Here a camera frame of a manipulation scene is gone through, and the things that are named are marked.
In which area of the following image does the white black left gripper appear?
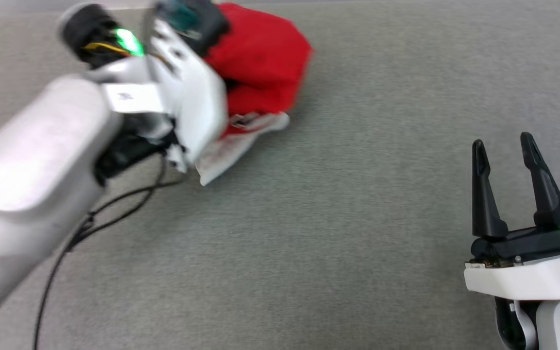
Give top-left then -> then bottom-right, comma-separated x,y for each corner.
59,2 -> 228,174

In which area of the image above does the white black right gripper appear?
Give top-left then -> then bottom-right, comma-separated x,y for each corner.
464,132 -> 560,301

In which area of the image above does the red t-shirt with white sleeves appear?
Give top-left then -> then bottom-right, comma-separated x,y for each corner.
195,2 -> 314,187

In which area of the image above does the thin black cable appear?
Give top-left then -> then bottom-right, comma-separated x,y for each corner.
86,155 -> 168,229

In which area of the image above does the black cable with teal connector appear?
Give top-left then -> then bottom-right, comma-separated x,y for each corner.
32,177 -> 187,350

